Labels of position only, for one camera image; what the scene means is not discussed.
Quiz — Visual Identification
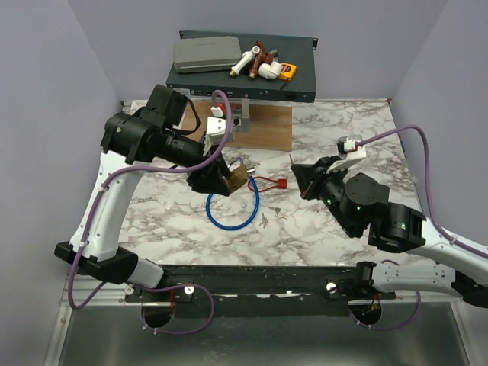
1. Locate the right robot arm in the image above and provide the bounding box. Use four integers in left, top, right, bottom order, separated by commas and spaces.
291, 156, 487, 308

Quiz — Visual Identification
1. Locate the white straight pipe fitting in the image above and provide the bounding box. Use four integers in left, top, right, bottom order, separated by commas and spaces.
230, 46, 261, 77

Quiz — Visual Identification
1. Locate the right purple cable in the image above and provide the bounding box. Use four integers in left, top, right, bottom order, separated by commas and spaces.
350, 124, 488, 332

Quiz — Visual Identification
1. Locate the brass padlock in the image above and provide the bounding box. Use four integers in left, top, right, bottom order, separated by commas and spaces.
227, 164, 255, 193

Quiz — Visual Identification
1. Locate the grey plastic case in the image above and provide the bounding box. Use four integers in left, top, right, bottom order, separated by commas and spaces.
173, 36, 242, 73

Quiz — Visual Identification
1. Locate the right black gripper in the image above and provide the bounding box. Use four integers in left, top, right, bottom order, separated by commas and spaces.
291, 155, 358, 236

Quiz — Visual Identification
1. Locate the brown pipe fitting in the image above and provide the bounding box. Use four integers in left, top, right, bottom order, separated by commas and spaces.
249, 40, 275, 79

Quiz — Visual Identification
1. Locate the black mounting rail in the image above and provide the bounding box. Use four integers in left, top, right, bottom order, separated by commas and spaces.
125, 262, 381, 318

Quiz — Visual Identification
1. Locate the metal stand post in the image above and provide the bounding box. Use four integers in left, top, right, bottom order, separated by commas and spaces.
231, 98, 251, 133

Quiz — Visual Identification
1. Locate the yellow tape measure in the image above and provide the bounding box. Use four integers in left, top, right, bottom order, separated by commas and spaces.
278, 63, 298, 82

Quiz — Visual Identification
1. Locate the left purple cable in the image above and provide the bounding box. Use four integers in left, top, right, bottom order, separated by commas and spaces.
68, 89, 233, 336

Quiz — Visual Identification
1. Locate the white elbow pipe fitting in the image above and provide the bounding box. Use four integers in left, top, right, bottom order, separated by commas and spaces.
258, 62, 283, 80

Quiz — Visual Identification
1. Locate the red cable lock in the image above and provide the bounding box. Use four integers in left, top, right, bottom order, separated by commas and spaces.
247, 175, 287, 193

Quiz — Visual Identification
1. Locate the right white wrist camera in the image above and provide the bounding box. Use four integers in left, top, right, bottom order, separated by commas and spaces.
327, 135, 367, 173

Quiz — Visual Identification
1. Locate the blue cable lock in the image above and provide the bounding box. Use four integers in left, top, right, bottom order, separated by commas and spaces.
205, 168, 261, 231

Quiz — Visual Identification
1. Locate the dark teal rack device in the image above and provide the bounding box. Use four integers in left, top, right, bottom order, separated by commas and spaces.
165, 30, 316, 103

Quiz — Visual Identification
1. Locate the aluminium frame profile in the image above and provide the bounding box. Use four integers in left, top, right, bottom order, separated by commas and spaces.
62, 275, 461, 310

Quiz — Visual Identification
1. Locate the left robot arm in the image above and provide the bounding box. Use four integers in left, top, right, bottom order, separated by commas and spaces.
54, 85, 236, 301

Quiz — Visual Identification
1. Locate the wooden board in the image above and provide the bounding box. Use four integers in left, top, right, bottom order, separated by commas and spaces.
180, 101, 293, 152

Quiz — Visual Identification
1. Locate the silver key bunch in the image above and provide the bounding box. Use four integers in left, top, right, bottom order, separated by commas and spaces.
269, 207, 287, 220

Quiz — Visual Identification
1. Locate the purple cable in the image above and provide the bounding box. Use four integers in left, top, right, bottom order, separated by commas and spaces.
68, 89, 233, 336
350, 124, 488, 332

